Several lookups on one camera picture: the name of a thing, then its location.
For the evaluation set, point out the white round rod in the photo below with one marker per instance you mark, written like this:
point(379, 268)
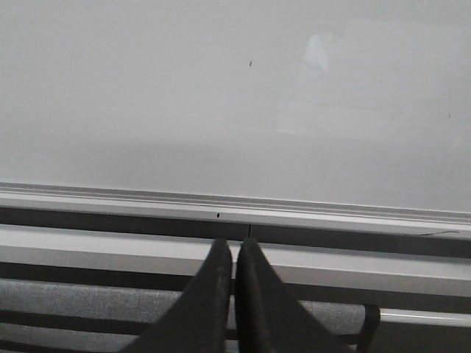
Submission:
point(425, 318)

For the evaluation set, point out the white metal crossbar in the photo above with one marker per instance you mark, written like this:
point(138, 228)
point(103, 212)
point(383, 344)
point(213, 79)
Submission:
point(295, 264)

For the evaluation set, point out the white whiteboard with aluminium frame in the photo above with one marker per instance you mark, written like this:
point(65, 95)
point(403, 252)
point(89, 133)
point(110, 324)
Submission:
point(333, 114)

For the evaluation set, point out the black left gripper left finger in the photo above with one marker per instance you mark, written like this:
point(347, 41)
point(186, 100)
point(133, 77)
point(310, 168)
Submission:
point(197, 321)

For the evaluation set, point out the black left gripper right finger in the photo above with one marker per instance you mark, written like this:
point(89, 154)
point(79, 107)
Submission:
point(268, 317)

